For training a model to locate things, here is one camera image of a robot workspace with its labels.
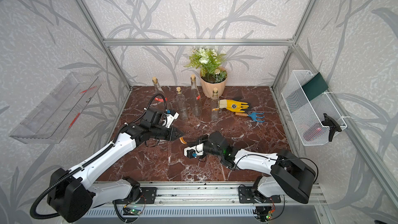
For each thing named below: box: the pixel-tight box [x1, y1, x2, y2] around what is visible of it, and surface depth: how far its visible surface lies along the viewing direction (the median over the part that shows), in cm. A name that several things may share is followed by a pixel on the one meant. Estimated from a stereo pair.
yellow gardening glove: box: [217, 99, 250, 113], surface depth 110 cm
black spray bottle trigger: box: [321, 113, 343, 143], surface depth 58 cm
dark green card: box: [301, 72, 330, 102], surface depth 72 cm
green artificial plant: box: [183, 47, 228, 84], surface depth 98 cm
